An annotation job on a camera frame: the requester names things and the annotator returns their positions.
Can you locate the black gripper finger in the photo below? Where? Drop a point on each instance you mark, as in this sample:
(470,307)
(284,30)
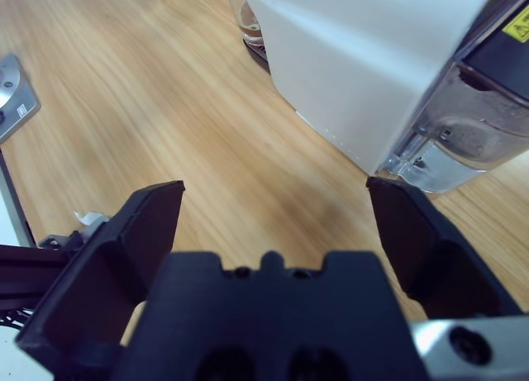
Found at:
(103,273)
(446,265)

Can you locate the white capsule coffee machine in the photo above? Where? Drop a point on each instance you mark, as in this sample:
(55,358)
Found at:
(351,67)

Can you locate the clear glass cup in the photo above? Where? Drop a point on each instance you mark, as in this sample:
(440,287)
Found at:
(250,25)

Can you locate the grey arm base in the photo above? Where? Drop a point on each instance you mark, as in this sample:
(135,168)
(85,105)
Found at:
(20,108)

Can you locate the white paper tag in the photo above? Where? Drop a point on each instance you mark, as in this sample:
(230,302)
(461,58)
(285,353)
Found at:
(89,219)

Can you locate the dark camera post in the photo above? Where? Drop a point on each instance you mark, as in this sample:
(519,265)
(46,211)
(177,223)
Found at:
(29,273)

